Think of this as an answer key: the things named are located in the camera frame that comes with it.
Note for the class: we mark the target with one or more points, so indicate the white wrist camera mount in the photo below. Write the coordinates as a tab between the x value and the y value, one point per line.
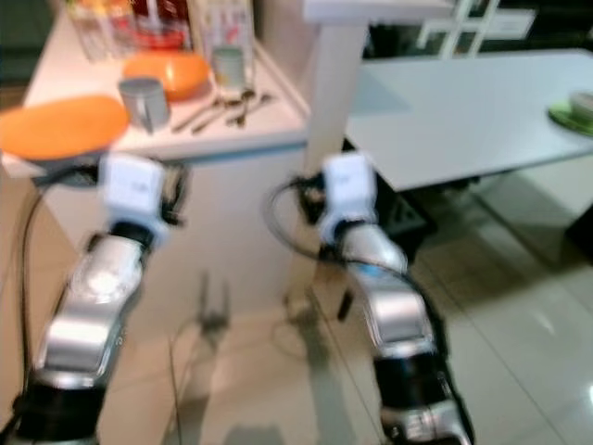
350	190
134	185

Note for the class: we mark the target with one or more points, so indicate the white glass-door cabinet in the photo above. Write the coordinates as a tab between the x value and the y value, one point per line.
463	28

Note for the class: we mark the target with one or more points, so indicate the pale green cup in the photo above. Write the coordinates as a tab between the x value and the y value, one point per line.
228	69

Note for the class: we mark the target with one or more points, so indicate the grey mug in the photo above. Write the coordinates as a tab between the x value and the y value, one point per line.
144	104

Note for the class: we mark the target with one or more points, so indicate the clear glass jar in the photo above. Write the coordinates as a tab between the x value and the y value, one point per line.
102	28

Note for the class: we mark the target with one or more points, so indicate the orange bowl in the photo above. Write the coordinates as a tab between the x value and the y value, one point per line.
171	72

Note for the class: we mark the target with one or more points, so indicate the orange plate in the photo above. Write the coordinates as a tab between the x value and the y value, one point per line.
60	128

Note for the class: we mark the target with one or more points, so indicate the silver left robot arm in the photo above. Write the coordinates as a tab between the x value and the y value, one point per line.
79	324

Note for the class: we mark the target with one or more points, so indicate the red glass jar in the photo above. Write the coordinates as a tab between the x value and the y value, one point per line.
165	23

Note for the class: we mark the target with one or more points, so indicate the green plate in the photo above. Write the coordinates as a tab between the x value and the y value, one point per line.
565	120

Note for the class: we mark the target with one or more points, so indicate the white support column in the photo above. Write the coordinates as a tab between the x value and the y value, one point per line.
329	93

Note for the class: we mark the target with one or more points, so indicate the white raised bar shelf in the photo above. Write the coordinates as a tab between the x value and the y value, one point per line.
375	9

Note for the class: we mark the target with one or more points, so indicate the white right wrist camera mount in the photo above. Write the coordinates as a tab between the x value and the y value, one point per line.
350	190

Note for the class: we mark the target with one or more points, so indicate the silver table knife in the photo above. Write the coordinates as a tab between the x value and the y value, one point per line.
210	117

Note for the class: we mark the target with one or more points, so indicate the white counter cabinet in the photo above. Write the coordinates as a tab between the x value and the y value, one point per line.
241	222

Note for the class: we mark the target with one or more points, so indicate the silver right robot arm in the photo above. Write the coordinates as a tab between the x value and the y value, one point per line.
403	315

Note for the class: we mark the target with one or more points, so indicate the white ribbed bowl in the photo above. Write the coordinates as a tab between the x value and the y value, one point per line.
584	104

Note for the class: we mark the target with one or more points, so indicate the silver spoon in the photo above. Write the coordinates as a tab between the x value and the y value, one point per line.
259	100
241	95

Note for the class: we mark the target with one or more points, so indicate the white printed carton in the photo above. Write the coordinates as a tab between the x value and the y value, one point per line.
224	23

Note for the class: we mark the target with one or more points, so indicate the silver fork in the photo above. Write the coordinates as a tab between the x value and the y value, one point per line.
195	113

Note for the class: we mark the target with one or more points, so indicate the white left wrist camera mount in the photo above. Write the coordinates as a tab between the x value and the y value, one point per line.
134	185

